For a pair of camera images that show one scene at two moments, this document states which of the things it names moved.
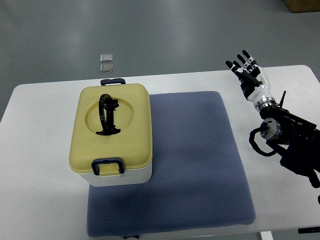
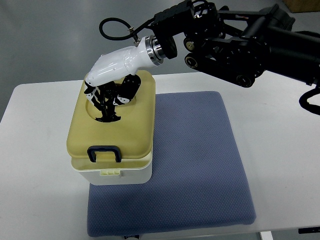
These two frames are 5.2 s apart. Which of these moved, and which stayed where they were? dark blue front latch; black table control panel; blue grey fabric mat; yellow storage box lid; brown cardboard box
Moved: dark blue front latch; yellow storage box lid
Stayed: black table control panel; brown cardboard box; blue grey fabric mat
